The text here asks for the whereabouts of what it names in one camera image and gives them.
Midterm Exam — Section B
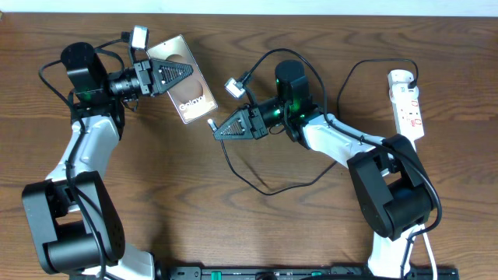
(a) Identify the black charging cable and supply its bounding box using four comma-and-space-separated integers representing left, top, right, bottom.
207, 58, 419, 197

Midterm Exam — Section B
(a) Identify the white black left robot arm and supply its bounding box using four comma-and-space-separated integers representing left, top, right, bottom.
22, 42, 194, 279

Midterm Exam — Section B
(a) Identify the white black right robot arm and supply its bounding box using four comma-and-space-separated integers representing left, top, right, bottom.
208, 58, 441, 278

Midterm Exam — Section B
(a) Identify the white USB charger adapter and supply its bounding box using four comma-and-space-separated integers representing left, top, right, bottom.
389, 82, 419, 103

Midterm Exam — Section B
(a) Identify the white power strip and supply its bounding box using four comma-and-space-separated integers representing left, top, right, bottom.
388, 69, 424, 149

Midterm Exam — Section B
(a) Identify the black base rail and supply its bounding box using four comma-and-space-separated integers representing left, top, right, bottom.
167, 265, 460, 280

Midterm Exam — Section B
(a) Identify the white power strip cord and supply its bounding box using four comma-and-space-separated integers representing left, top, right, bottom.
412, 223, 439, 280

